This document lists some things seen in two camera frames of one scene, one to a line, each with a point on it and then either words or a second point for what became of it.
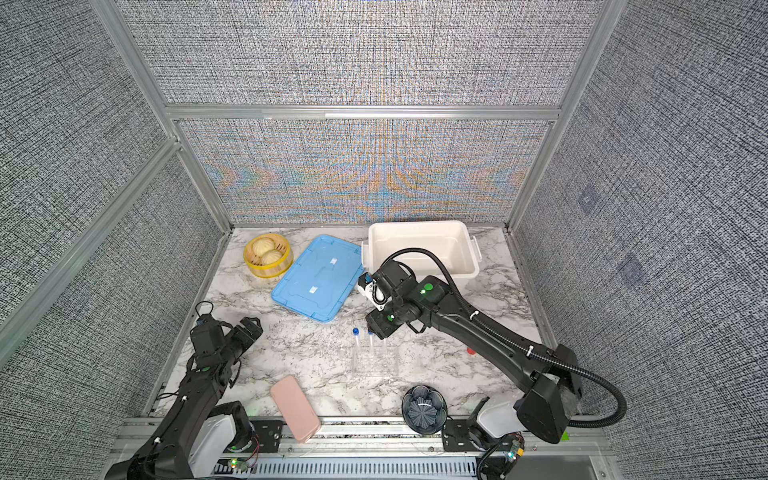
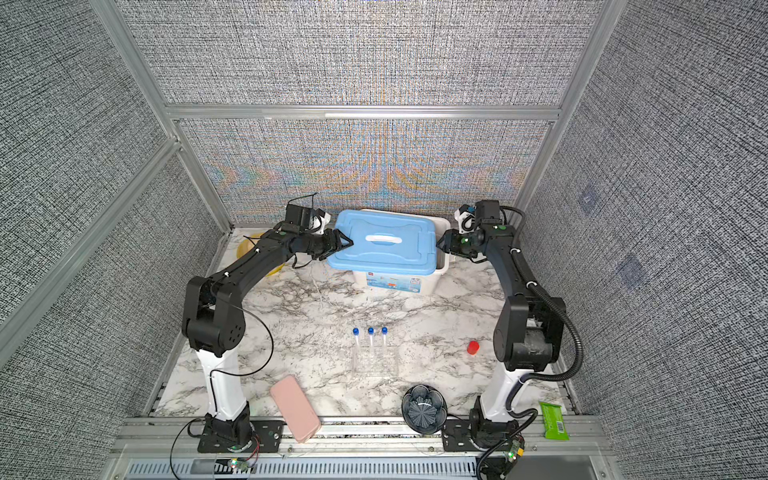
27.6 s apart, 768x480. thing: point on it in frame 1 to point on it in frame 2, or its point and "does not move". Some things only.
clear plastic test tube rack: (375, 361) does not move
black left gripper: (247, 338) to (335, 245)
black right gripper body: (388, 319) to (462, 243)
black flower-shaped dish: (424, 409) does not move
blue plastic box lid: (319, 281) to (387, 241)
